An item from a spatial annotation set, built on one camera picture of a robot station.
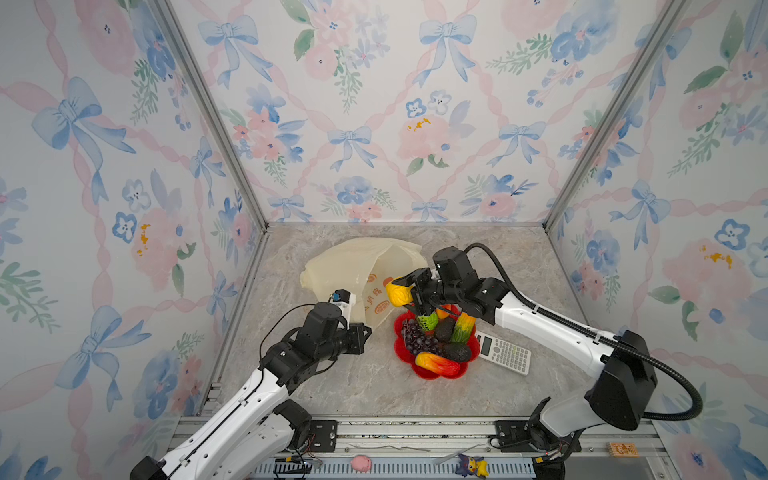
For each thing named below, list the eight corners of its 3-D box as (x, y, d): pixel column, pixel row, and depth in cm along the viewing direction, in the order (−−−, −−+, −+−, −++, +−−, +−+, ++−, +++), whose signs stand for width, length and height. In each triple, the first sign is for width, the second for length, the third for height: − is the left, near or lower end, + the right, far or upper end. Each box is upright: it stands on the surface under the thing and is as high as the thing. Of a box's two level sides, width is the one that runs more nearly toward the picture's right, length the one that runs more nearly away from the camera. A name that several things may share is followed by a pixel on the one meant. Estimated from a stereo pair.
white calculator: (471, 353, 90) (473, 351, 88) (476, 333, 94) (478, 331, 92) (526, 375, 86) (529, 373, 84) (529, 353, 90) (532, 351, 88)
